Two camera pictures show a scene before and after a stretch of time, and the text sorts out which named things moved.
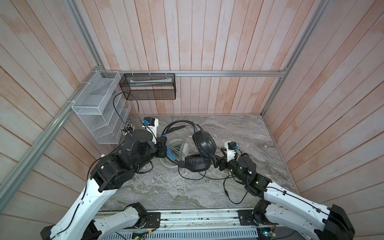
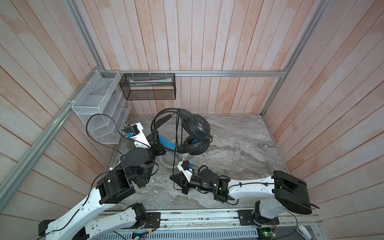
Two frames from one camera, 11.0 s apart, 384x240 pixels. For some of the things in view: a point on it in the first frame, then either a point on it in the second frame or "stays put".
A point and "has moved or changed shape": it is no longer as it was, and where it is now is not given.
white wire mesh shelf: (102, 108) stays put
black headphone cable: (216, 178) has moved or changed shape
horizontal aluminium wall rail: (282, 73) stays put
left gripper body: (160, 147) stays put
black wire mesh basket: (149, 86) stays put
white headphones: (176, 150) stays put
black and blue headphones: (205, 145) to (196, 129)
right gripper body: (231, 166) to (197, 185)
